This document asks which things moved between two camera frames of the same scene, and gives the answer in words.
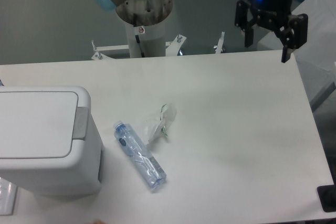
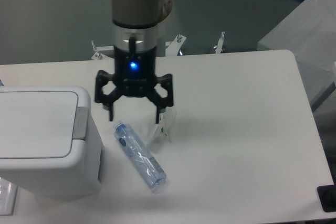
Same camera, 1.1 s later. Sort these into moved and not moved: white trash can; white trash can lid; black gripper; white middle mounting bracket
Moved: black gripper
Not moved: white trash can; white trash can lid; white middle mounting bracket
